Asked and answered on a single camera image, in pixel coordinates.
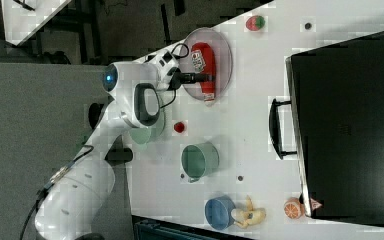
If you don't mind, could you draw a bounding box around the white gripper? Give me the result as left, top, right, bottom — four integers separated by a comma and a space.
148, 50, 212, 90

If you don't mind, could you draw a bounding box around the red plush ketchup bottle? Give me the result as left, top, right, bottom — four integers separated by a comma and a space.
191, 42, 217, 102

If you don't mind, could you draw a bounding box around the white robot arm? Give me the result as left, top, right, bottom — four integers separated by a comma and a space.
34, 50, 216, 240

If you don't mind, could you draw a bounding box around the round grey plate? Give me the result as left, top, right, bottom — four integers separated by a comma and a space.
179, 28, 233, 99

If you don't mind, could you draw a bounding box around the small red toy fruit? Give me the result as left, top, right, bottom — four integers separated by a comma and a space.
174, 122, 185, 133

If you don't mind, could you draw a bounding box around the green perforated bowl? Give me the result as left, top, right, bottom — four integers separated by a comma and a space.
129, 110, 165, 145

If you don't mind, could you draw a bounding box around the green metal cup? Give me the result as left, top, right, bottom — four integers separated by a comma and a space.
181, 142, 219, 183

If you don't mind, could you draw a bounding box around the strawberry toy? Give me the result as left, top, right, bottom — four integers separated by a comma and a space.
245, 15, 265, 31

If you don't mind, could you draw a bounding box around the blue cup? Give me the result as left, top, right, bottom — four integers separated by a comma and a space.
204, 195, 235, 231

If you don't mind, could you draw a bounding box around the peeled banana toy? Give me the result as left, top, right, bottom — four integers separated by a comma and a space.
230, 196, 266, 229

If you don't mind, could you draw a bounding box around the black toaster oven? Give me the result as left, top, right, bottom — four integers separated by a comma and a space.
285, 31, 384, 227

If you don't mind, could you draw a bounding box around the orange slice toy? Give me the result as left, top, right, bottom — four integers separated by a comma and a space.
283, 197, 304, 219

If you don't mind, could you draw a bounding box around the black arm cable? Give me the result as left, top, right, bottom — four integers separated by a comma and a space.
19, 144, 95, 240

